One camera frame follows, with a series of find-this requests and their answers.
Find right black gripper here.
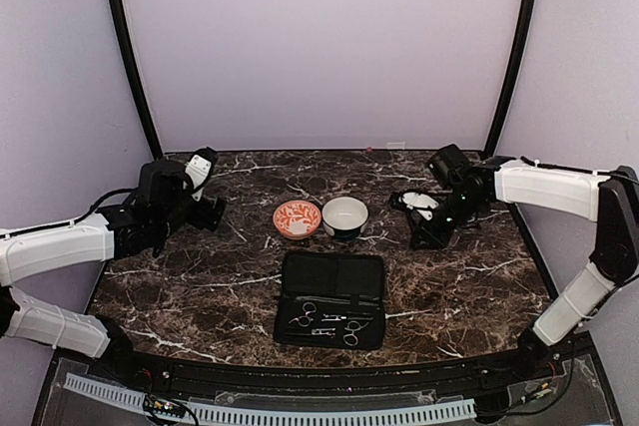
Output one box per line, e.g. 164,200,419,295
410,190,484,250

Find black zippered tool case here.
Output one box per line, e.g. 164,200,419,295
273,250,385,351

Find silver thinning scissors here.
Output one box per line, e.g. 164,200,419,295
311,320,367,347

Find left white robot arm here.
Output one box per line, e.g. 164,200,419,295
1,194,226,382

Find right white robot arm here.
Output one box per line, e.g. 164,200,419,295
399,145,638,380

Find white and blue bowl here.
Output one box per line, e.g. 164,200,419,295
321,197,369,241

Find orange patterned bowl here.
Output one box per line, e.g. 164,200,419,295
273,200,321,239

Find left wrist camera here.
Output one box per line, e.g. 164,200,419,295
135,159,186,208

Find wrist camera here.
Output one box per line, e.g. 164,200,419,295
135,159,186,208
426,144,472,189

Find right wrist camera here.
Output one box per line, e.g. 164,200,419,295
426,144,472,189

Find black front rail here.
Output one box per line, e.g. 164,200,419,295
118,346,518,396

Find right black frame post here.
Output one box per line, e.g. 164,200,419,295
482,0,535,157

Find black frame post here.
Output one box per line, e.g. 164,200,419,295
108,0,164,160
482,0,535,157

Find white slotted cable duct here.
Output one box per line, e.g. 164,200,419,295
64,373,476,425

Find left black frame post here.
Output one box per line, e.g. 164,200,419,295
108,0,164,160

